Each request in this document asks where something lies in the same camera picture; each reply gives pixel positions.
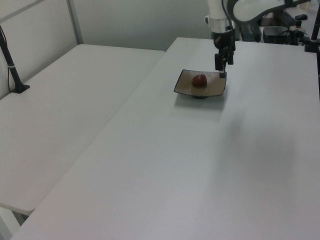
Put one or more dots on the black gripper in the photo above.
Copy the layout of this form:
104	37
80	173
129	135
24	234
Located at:
224	40

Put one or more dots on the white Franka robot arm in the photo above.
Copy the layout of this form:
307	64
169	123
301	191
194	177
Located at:
220	15

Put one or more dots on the black electronics box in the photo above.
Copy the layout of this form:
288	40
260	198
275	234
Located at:
280	36

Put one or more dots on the black computer mouse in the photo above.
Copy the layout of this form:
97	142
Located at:
301	17

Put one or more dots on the square brown ceramic plate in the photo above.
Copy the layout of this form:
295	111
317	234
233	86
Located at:
200	87

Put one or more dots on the black pole stand with base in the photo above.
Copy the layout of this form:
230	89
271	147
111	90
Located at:
11	67

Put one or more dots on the small round dark red food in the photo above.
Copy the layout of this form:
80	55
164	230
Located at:
199	80

